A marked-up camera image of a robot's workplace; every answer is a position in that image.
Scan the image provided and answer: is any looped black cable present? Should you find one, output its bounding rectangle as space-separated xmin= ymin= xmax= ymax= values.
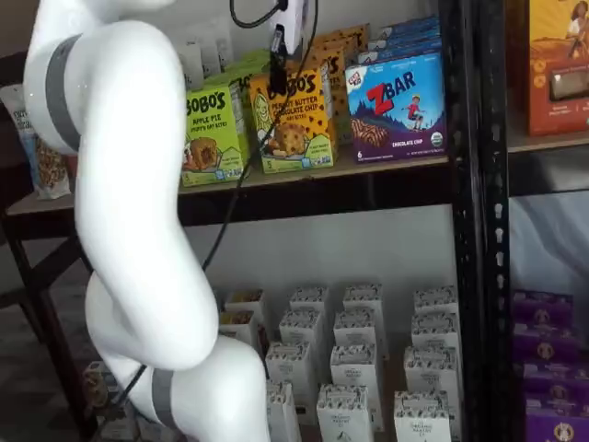
xmin=228 ymin=0 xmax=280 ymax=28

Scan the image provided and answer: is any white cartons group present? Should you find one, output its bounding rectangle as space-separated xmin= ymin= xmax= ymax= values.
xmin=257 ymin=321 xmax=461 ymax=442

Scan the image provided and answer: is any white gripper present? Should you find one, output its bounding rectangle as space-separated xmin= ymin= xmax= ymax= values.
xmin=268 ymin=0 xmax=308 ymax=91

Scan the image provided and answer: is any orange Bobo's peanut butter box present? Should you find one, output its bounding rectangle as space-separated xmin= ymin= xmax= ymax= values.
xmin=317 ymin=23 xmax=370 ymax=59
xmin=249 ymin=68 xmax=340 ymax=175
xmin=316 ymin=48 xmax=347 ymax=139

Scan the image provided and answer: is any yellow cereal box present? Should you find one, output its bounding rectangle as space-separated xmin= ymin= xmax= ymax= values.
xmin=224 ymin=288 xmax=269 ymax=323
xmin=217 ymin=308 xmax=257 ymax=346

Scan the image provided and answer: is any long black cable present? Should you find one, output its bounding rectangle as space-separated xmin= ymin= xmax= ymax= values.
xmin=201 ymin=0 xmax=321 ymax=271

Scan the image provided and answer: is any black metal shelf rack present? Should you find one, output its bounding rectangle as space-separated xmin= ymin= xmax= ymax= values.
xmin=480 ymin=0 xmax=589 ymax=442
xmin=0 ymin=0 xmax=487 ymax=442

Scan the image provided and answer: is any blue ZBar chocolate chip box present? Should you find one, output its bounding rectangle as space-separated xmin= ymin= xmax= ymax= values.
xmin=367 ymin=28 xmax=442 ymax=51
xmin=358 ymin=40 xmax=444 ymax=65
xmin=344 ymin=51 xmax=448 ymax=164
xmin=379 ymin=15 xmax=441 ymax=39

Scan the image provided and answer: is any white floral print box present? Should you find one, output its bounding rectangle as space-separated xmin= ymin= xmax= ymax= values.
xmin=329 ymin=343 xmax=380 ymax=406
xmin=393 ymin=390 xmax=451 ymax=442
xmin=342 ymin=283 xmax=384 ymax=317
xmin=278 ymin=308 xmax=323 ymax=351
xmin=316 ymin=383 xmax=370 ymax=442
xmin=403 ymin=344 xmax=460 ymax=398
xmin=265 ymin=342 xmax=310 ymax=413
xmin=332 ymin=308 xmax=378 ymax=349
xmin=412 ymin=285 xmax=457 ymax=317
xmin=289 ymin=285 xmax=330 ymax=319
xmin=266 ymin=380 xmax=303 ymax=442
xmin=410 ymin=311 xmax=460 ymax=350

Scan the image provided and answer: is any purple snack box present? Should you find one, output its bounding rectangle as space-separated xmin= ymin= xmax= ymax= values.
xmin=512 ymin=321 xmax=582 ymax=366
xmin=522 ymin=361 xmax=589 ymax=407
xmin=524 ymin=395 xmax=589 ymax=442
xmin=512 ymin=289 xmax=574 ymax=337

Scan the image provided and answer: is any brown fibreboard shelf board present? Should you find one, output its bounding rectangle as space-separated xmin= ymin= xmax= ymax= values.
xmin=507 ymin=123 xmax=589 ymax=154
xmin=5 ymin=155 xmax=450 ymax=218

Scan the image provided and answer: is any green Bobo's apple pie box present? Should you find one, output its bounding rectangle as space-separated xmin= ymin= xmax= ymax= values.
xmin=204 ymin=49 xmax=273 ymax=96
xmin=180 ymin=85 xmax=250 ymax=188

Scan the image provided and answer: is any large orange snack box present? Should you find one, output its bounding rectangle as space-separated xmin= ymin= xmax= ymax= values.
xmin=527 ymin=0 xmax=589 ymax=137

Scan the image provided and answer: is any white granola bag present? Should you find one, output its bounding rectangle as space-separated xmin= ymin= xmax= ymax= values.
xmin=0 ymin=84 xmax=38 ymax=190

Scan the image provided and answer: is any small plain white box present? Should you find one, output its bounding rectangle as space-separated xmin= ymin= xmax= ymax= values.
xmin=201 ymin=36 xmax=223 ymax=78
xmin=215 ymin=30 xmax=234 ymax=68

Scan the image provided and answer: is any clear granola bag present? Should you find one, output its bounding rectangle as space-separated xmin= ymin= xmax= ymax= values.
xmin=31 ymin=133 xmax=78 ymax=200

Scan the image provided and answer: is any short black cable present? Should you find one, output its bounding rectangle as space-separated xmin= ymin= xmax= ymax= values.
xmin=106 ymin=363 xmax=149 ymax=418

